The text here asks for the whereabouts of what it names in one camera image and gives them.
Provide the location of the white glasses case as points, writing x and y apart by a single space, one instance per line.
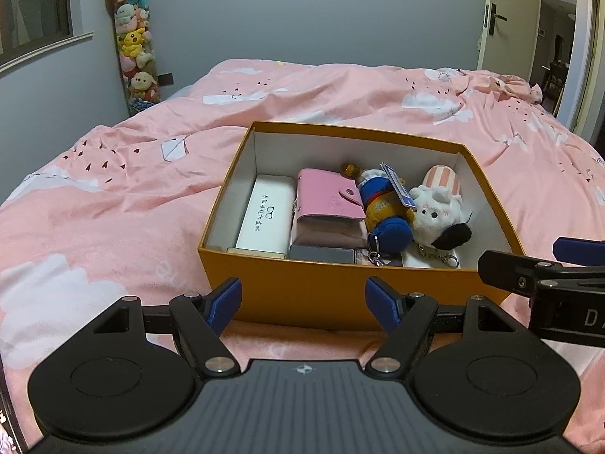
264 213

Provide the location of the dark window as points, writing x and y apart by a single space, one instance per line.
28 9

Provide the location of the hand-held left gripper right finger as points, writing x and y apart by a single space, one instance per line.
383 305

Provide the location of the pink card holder wallet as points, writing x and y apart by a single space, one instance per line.
321 198

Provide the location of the pink printed blanket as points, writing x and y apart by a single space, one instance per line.
118 198

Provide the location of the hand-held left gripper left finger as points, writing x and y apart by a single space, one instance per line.
224 305

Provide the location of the clear tube of plush toys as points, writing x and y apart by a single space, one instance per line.
134 47

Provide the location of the small gold box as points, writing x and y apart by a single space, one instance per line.
255 253

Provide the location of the phone with lit screen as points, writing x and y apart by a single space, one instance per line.
7 416

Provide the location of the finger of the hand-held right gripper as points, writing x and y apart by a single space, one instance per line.
581 249
505 267

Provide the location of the orange cardboard box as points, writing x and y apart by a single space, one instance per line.
307 293

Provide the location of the dark photo card pack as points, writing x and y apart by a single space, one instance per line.
364 257

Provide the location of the grey square box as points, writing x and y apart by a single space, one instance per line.
321 254

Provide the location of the white plush dog striped hat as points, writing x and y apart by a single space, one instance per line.
435 213

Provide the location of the white door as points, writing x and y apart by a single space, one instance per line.
510 19

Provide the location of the pale pink wallet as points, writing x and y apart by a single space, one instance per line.
326 234

